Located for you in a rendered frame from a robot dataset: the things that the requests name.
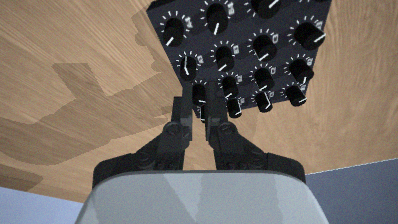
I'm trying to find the black knob box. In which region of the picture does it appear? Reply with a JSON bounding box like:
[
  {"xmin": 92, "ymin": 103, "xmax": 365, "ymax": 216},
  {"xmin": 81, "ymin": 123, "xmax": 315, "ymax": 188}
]
[{"xmin": 146, "ymin": 0, "xmax": 332, "ymax": 124}]

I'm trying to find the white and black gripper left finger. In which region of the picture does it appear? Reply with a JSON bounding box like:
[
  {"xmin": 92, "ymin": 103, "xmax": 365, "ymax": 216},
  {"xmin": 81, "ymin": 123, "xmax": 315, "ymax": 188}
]
[{"xmin": 92, "ymin": 81, "xmax": 193, "ymax": 190}]

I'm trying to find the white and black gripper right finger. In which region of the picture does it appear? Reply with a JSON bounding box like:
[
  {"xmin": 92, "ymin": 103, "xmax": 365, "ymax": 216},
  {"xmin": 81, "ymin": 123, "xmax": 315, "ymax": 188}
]
[{"xmin": 204, "ymin": 81, "xmax": 306, "ymax": 184}]

